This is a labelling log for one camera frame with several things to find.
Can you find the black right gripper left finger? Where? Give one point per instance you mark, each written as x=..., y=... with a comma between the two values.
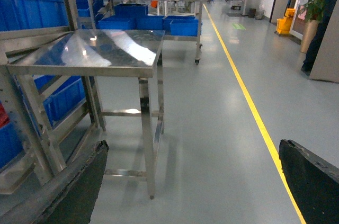
x=70, y=196

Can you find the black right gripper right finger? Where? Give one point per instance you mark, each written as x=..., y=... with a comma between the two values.
x=313, y=182

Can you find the stainless steel shelf rack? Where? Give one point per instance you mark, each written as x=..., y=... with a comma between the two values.
x=27, y=25

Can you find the stainless steel table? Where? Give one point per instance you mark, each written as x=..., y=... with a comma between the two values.
x=89, y=54

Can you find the yellow mop bucket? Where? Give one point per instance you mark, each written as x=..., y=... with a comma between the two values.
x=284, y=24

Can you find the green potted plant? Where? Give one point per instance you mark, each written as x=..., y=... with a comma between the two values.
x=314, y=11

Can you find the person in dark trousers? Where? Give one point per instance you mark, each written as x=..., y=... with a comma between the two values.
x=317, y=39

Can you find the steel wheeled cart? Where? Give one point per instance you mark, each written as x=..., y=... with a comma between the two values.
x=180, y=19

